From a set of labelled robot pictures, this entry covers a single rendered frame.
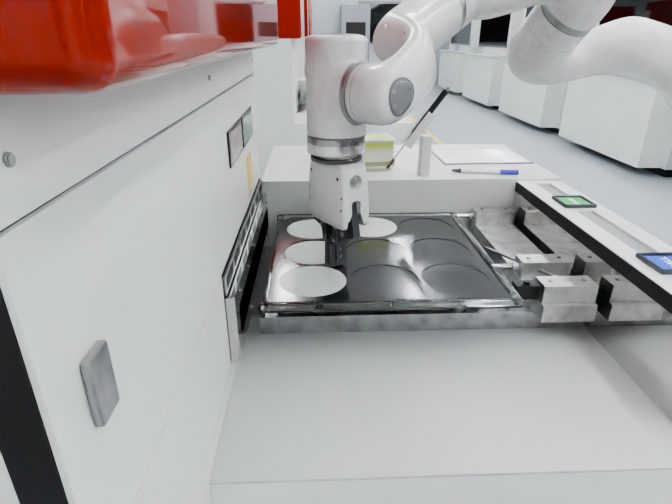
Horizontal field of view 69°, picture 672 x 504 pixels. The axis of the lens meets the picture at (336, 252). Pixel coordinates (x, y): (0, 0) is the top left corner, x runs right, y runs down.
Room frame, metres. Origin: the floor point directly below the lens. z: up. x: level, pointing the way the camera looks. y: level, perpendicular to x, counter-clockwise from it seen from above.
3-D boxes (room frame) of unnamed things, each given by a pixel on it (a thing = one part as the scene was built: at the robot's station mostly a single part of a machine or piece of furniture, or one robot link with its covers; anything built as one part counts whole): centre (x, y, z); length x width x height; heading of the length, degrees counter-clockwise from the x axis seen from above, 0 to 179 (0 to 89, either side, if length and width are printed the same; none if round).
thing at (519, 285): (0.64, -0.28, 0.90); 0.04 x 0.02 x 0.03; 92
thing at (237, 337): (0.75, 0.14, 0.89); 0.44 x 0.02 x 0.10; 2
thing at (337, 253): (0.70, -0.01, 0.94); 0.03 x 0.03 x 0.07; 35
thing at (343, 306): (0.59, -0.08, 0.90); 0.37 x 0.01 x 0.01; 92
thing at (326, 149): (0.71, 0.00, 1.09); 0.09 x 0.08 x 0.03; 35
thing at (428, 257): (0.77, -0.07, 0.90); 0.34 x 0.34 x 0.01; 2
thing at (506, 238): (0.80, -0.33, 0.87); 0.36 x 0.08 x 0.03; 2
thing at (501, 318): (0.65, -0.13, 0.84); 0.50 x 0.02 x 0.03; 92
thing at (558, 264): (0.72, -0.34, 0.89); 0.08 x 0.03 x 0.03; 92
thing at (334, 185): (0.71, 0.00, 1.03); 0.10 x 0.07 x 0.11; 35
